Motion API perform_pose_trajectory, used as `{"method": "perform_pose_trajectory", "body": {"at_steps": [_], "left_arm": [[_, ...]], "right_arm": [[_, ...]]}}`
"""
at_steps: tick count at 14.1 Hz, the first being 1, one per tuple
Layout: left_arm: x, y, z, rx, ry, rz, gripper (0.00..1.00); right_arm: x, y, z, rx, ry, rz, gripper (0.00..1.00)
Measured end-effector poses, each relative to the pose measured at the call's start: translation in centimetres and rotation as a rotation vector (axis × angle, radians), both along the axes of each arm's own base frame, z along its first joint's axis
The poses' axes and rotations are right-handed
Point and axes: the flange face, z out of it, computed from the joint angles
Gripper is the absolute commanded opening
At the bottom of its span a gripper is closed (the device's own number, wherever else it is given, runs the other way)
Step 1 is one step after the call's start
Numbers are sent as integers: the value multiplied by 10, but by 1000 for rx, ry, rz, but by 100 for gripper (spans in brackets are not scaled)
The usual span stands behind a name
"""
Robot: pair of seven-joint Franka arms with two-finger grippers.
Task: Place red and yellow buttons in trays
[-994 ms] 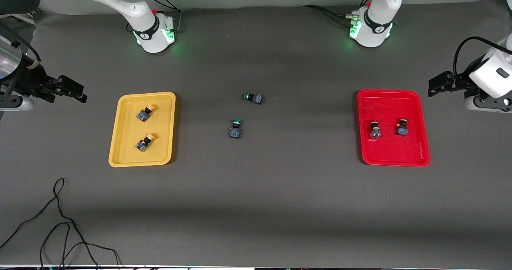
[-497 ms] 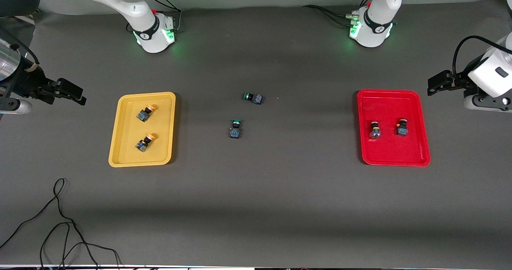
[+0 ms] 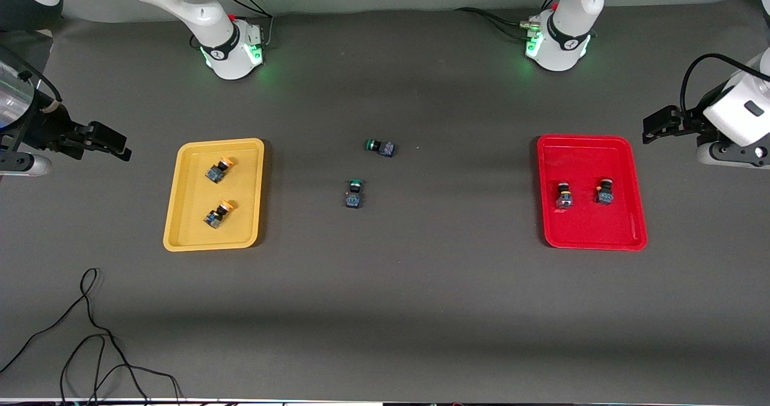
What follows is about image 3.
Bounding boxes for black left arm base cables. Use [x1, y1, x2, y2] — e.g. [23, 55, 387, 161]
[454, 0, 563, 41]

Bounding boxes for yellow push button switch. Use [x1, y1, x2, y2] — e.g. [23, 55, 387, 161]
[203, 200, 235, 229]
[205, 156, 234, 184]

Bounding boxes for red plastic tray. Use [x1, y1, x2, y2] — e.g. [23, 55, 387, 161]
[537, 134, 648, 251]

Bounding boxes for yellow plastic tray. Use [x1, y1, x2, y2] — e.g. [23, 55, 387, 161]
[162, 138, 266, 253]

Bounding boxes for thin black table cable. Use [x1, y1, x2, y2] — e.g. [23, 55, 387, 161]
[0, 268, 182, 406]

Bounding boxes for black arm base cables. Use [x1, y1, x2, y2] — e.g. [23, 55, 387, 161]
[190, 0, 275, 51]
[454, 0, 563, 41]

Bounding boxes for black right arm base cables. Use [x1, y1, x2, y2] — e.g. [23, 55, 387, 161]
[190, 0, 275, 51]

